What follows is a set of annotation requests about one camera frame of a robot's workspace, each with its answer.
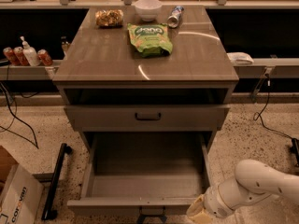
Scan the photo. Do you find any grey drawer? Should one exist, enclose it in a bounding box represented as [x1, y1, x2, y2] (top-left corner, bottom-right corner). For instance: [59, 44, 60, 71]
[67, 132, 210, 220]
[65, 105, 229, 132]

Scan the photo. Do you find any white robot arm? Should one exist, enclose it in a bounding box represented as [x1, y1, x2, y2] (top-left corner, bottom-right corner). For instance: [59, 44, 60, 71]
[186, 160, 299, 224]

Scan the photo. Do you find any grey wooden drawer cabinet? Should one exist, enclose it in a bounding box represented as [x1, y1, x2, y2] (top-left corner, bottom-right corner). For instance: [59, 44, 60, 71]
[53, 6, 238, 147]

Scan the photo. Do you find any red soda can middle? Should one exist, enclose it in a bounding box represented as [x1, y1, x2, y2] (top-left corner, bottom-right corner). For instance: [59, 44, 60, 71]
[14, 47, 29, 66]

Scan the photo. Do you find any red soda can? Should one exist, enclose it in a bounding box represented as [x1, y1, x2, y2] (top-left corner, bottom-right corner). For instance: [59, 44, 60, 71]
[3, 47, 20, 65]
[14, 47, 29, 66]
[37, 49, 53, 66]

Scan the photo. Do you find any black metal floor stand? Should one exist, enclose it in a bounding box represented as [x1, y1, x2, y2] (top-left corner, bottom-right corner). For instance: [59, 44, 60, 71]
[41, 143, 72, 220]

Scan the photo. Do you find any white folded cloth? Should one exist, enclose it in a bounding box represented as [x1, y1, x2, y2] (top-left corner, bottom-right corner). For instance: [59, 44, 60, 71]
[227, 52, 254, 64]

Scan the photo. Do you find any cardboard box with logo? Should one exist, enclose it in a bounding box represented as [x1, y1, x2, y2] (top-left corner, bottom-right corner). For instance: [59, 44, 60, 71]
[0, 147, 43, 224]

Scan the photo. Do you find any green snack bag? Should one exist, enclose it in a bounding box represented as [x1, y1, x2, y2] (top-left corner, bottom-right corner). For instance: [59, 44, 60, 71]
[127, 23, 173, 57]

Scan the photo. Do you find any blue white can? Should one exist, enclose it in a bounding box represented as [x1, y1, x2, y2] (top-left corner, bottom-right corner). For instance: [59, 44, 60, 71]
[167, 6, 184, 28]

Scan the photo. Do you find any white bowl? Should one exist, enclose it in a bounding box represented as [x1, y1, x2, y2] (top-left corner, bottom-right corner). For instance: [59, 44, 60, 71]
[134, 0, 163, 21]

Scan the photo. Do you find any small dark glass bottle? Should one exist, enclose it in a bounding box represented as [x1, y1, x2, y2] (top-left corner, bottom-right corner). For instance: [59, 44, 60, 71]
[61, 36, 70, 54]

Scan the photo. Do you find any red soda can right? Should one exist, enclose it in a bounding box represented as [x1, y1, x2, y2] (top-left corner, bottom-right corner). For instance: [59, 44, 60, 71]
[37, 49, 53, 66]

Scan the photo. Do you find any white soap dispenser bottle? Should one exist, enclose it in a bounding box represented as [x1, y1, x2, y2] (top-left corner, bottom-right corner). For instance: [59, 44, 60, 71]
[21, 36, 40, 66]

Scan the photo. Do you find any red soda can left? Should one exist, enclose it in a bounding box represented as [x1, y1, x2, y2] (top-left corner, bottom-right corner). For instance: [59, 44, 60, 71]
[3, 47, 20, 65]

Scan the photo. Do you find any black cable right floor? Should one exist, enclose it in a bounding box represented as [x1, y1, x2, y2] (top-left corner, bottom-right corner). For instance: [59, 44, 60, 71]
[252, 73, 294, 140]

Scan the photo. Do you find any black cable floor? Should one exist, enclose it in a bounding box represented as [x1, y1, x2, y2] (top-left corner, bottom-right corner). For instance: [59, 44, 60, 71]
[252, 73, 294, 140]
[0, 81, 40, 149]

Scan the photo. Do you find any black cable left floor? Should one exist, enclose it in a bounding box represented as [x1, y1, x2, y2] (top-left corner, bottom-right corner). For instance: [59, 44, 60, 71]
[0, 81, 40, 149]

